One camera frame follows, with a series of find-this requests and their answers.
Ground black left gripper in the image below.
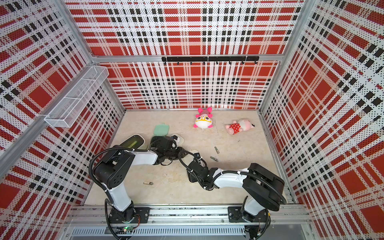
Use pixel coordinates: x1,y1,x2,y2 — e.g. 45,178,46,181
165,146,189,160

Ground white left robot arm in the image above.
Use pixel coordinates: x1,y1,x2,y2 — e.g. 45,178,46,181
88,134,184,223

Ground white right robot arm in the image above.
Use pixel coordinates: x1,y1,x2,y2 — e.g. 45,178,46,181
183,154,287,223

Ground green nail kit case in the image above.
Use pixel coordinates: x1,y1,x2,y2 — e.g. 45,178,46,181
154,124,170,136

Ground green oval tray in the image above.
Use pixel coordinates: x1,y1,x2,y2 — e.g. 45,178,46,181
114,134,145,150

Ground pink owl plush toy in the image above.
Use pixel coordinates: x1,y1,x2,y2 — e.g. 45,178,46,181
194,107,213,130

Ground pink strawberry plush toy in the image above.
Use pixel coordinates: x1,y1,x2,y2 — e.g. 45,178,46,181
225,119,255,135

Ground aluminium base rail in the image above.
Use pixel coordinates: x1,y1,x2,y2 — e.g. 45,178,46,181
66,204,319,240

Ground clear wall shelf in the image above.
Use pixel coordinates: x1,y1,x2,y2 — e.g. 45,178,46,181
45,65,109,128

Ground black hook rail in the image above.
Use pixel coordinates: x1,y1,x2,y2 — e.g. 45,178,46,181
162,56,260,64

